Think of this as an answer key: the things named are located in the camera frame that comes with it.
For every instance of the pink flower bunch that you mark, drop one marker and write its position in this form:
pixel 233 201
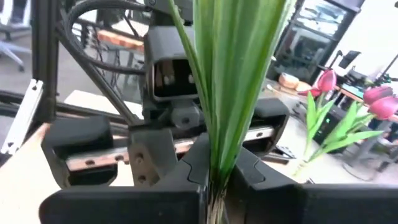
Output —
pixel 236 77

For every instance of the black frame post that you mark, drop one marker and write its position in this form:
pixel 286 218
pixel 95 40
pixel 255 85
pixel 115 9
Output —
pixel 45 62

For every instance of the small black monitor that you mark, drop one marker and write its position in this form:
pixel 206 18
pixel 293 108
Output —
pixel 349 59

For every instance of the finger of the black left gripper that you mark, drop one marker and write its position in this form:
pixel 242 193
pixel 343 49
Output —
pixel 149 155

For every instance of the tan round basket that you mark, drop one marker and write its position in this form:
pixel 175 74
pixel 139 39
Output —
pixel 287 80

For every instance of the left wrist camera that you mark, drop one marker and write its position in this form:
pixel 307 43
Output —
pixel 171 77

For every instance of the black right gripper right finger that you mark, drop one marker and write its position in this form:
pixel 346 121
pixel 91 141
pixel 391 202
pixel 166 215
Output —
pixel 311 205

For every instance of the black aluminium table frame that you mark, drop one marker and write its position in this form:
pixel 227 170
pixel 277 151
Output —
pixel 96 75

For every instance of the grey office chair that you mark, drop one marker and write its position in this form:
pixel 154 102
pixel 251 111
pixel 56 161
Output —
pixel 9 46

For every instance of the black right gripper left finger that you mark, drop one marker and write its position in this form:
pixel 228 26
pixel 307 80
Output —
pixel 124 208

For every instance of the silver aluminium extrusion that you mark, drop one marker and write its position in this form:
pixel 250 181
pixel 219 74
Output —
pixel 23 115

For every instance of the black shelving cabinet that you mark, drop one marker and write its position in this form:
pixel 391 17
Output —
pixel 311 40

